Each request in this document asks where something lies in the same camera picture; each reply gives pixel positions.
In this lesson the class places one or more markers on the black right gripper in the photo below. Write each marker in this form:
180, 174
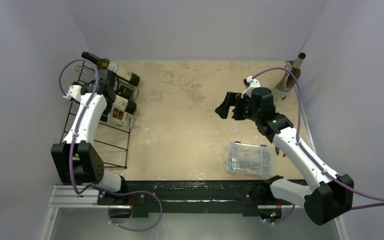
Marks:
238, 106

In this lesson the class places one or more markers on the dark green labelled wine bottle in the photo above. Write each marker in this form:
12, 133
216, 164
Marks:
104, 63

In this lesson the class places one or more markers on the clear glass black-label bottle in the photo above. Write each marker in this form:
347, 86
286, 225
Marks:
124, 89

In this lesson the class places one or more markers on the dark open-neck wine bottle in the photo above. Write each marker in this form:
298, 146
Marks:
120, 103

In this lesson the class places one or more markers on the clear square bottle gold cap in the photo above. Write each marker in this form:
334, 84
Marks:
119, 118

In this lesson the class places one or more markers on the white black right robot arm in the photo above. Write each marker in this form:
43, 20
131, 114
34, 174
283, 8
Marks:
327, 194

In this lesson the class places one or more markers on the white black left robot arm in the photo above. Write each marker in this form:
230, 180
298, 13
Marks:
75, 158

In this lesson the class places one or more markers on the clear plastic screw box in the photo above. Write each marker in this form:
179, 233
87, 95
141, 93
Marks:
248, 159

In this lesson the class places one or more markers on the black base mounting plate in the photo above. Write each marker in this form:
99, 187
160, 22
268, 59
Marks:
139, 198

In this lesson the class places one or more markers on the black wire wine rack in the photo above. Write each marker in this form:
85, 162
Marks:
112, 140

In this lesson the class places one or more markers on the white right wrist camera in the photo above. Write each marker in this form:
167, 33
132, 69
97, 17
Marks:
250, 84

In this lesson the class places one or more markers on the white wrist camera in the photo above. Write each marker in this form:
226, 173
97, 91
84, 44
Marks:
250, 84
73, 93

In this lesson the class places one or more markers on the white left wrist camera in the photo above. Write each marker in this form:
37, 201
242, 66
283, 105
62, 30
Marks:
73, 93

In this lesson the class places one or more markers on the black handled pliers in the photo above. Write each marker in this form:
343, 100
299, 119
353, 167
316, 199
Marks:
277, 151

